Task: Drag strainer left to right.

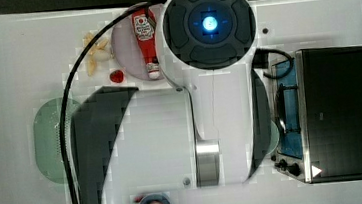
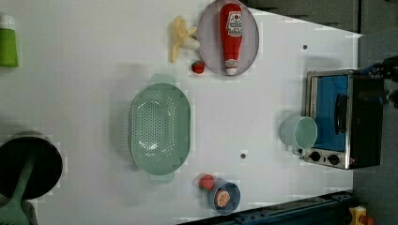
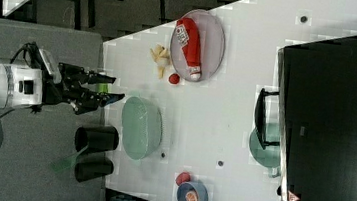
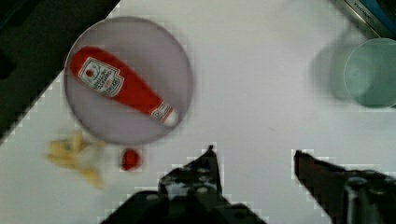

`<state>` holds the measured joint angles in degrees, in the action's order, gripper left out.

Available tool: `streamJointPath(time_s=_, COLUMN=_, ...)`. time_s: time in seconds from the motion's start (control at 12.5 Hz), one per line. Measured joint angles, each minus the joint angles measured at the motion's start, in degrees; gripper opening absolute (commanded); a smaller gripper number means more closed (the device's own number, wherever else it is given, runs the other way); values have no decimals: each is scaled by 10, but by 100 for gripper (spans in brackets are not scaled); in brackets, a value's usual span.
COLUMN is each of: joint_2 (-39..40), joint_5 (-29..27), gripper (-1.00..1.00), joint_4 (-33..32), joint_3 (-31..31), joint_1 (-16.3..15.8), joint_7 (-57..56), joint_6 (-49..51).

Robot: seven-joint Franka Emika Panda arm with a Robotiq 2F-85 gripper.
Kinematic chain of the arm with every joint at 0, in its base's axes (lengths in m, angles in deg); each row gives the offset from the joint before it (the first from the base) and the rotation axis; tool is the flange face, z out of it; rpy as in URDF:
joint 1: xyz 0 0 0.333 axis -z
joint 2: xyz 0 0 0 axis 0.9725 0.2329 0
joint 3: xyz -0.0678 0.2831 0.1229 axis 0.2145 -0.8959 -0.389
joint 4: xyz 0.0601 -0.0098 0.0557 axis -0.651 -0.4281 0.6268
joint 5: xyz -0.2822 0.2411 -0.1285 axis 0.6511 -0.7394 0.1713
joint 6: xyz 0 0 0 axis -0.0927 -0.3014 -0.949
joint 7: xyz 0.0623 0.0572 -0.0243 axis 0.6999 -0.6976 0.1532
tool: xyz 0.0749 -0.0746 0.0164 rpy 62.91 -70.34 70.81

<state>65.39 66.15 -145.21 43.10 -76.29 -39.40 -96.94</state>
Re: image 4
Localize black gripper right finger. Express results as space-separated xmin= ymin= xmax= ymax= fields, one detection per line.
xmin=293 ymin=150 xmax=396 ymax=224

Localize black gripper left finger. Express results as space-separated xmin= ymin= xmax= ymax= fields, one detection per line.
xmin=158 ymin=145 xmax=224 ymax=206

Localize small red strawberry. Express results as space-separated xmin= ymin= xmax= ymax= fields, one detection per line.
xmin=120 ymin=148 xmax=142 ymax=171

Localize peeled toy banana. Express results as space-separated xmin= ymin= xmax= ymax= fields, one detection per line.
xmin=47 ymin=131 xmax=106 ymax=189

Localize grey round plate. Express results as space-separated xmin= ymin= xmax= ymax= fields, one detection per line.
xmin=64 ymin=17 xmax=193 ymax=145

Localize red ketchup bottle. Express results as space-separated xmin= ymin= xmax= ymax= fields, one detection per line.
xmin=68 ymin=47 xmax=178 ymax=127

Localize black toaster oven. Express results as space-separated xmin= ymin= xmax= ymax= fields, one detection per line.
xmin=333 ymin=0 xmax=396 ymax=39

